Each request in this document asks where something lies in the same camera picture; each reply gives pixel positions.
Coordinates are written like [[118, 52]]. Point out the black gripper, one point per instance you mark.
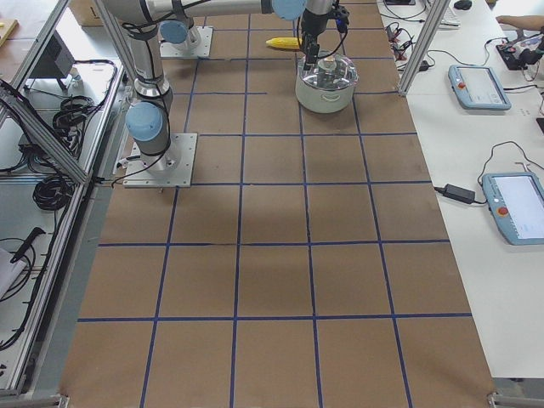
[[314, 23]]

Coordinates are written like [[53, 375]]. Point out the glass pot lid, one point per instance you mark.
[[331, 73]]

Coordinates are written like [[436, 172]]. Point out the yellow corn cob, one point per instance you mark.
[[283, 43]]

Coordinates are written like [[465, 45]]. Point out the person forearm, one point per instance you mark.
[[527, 22]]

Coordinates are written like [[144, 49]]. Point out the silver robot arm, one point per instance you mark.
[[146, 22]]

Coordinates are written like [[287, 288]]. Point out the white pot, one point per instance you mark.
[[320, 101]]

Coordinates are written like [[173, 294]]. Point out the black computer mouse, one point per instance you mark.
[[463, 4]]

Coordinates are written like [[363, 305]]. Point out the far teach pendant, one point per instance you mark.
[[478, 88]]

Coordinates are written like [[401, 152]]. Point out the teach pendant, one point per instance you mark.
[[515, 201], [478, 88]]

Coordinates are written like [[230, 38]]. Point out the black power adapter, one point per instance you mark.
[[460, 194]]

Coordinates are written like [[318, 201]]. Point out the black electronics board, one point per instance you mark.
[[519, 55]]

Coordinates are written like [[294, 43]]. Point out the cardboard box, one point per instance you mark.
[[85, 12]]

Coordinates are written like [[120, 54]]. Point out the near teach pendant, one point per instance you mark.
[[515, 201]]

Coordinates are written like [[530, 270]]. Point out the black box device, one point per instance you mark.
[[56, 60]]

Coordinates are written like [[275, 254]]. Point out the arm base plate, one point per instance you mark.
[[174, 169], [182, 43]]

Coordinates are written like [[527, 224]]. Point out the aluminium frame post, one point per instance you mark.
[[423, 42]]

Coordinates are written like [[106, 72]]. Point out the aluminium frame left rail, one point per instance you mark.
[[42, 189]]

